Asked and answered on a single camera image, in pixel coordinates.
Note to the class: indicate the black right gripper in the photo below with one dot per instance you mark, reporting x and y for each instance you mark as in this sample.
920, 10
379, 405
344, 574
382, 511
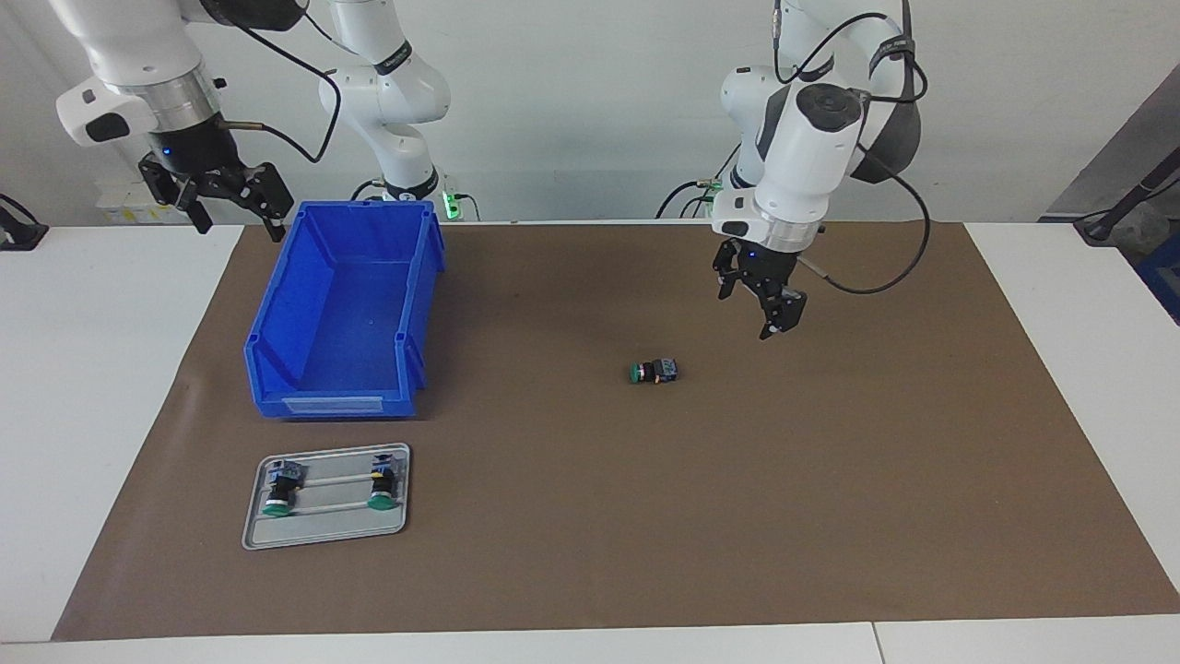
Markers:
203, 157

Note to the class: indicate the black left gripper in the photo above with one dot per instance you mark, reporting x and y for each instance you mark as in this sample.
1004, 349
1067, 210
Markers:
765, 266

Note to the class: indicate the green push button switch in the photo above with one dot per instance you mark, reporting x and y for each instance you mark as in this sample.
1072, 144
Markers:
656, 372
281, 489
383, 484

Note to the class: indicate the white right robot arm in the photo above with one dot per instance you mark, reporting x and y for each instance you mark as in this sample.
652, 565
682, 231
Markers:
138, 55

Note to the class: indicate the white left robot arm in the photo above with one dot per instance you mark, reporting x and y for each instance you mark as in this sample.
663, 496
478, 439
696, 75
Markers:
811, 148

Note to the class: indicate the white boxes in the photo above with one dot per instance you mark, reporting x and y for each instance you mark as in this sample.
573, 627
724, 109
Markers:
120, 207

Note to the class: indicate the blue plastic storage bin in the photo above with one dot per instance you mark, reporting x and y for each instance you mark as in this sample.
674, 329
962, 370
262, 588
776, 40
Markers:
350, 314

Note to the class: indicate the brown table mat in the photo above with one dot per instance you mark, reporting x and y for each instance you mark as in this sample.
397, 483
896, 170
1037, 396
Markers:
691, 480

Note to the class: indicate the grey metal tray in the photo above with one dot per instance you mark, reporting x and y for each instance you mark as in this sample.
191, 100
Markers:
323, 533

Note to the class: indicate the black stand pole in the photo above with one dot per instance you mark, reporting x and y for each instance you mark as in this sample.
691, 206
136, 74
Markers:
1120, 207

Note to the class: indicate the blue crate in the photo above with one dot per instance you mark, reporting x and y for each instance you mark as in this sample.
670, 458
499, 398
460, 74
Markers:
1163, 277

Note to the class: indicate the black clamp mount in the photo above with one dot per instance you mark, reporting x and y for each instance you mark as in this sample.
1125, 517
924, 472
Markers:
18, 235

